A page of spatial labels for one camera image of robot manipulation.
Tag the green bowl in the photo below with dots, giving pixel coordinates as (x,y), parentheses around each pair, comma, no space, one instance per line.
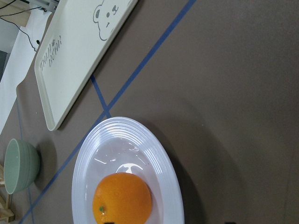
(21,165)

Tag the white round plate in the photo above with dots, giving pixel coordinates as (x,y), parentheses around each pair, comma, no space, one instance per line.
(122,144)

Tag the orange fruit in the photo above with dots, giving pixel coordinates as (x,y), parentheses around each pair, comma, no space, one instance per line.
(122,198)

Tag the wooden dish rack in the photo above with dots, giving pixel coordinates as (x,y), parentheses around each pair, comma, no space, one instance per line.
(6,213)

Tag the cream bear tray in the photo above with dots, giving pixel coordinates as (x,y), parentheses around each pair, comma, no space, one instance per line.
(77,38)

